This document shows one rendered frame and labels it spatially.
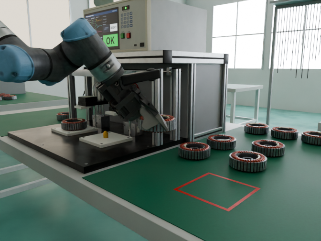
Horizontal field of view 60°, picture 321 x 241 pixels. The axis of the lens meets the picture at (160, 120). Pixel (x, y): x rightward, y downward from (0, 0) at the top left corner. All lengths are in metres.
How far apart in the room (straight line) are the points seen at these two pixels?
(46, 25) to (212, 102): 5.25
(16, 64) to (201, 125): 0.82
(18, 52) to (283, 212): 0.64
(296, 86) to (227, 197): 6.75
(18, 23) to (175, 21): 5.00
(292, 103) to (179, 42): 6.34
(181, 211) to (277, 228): 0.19
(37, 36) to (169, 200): 5.64
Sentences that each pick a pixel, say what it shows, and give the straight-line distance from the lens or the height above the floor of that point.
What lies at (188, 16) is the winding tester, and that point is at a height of 1.27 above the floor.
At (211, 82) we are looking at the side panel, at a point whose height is 0.99.
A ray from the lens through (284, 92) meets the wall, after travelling 7.48.
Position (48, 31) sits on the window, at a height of 1.73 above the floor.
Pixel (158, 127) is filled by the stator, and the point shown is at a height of 0.89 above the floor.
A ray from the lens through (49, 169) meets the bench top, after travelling 0.97.
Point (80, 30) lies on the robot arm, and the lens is 0.70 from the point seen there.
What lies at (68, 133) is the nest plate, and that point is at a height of 0.78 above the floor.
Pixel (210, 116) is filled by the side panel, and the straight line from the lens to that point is 1.28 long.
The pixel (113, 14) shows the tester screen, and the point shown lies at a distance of 1.26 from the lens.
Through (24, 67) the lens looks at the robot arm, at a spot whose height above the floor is 1.06.
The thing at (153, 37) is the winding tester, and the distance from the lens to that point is 1.12.
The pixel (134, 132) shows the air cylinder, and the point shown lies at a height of 0.79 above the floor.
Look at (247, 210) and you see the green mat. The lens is 0.67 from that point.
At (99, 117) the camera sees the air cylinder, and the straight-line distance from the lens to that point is 1.36.
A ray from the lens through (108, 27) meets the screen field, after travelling 1.28.
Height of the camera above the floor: 1.06
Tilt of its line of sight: 11 degrees down
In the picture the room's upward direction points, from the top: straight up
